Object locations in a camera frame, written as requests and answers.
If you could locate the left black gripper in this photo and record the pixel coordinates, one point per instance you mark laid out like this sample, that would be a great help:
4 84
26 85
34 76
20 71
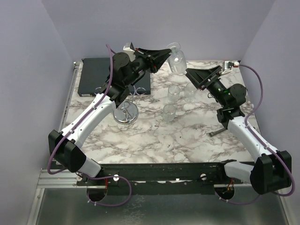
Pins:
153 58

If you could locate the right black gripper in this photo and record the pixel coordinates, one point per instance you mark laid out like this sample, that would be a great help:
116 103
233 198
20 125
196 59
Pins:
200 77

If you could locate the clear wine glass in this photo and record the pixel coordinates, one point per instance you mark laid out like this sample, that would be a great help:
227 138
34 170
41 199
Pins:
169 112
176 61
173 94
189 92

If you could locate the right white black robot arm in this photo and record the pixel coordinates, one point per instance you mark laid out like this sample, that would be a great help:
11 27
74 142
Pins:
272 170

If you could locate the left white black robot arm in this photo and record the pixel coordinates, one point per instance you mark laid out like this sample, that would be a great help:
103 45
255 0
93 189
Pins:
126 69

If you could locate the chrome wine glass rack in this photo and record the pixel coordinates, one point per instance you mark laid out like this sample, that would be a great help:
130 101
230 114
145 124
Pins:
126 113

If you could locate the dark flat rack box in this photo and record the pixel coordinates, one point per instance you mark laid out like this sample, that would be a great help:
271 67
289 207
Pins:
95 72

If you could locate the dark metal T tool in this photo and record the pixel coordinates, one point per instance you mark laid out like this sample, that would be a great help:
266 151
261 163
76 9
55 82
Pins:
211 134

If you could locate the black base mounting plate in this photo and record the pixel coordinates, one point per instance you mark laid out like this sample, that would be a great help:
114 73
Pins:
160 179

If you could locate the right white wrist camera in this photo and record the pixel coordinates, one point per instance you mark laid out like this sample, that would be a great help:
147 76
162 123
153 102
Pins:
228 66

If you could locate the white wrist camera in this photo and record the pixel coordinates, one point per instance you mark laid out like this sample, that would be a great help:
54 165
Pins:
228 66
128 47

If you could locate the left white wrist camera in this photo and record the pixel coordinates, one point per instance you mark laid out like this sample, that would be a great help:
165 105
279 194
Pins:
128 47

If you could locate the aluminium frame rail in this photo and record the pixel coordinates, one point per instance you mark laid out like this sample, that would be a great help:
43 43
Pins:
65 145

